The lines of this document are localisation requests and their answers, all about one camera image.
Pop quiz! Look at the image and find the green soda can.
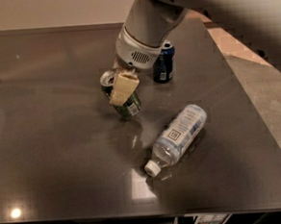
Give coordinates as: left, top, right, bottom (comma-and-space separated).
100, 69, 141, 119

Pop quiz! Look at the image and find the clear plastic water bottle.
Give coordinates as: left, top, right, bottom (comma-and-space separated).
144, 105, 208, 178

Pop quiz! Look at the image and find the dark blue soda can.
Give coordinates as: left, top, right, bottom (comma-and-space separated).
153, 39, 175, 84

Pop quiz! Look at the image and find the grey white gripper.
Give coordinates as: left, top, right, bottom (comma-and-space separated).
110, 26, 162, 106

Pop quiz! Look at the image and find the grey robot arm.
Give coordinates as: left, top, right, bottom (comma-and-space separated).
115, 0, 281, 72

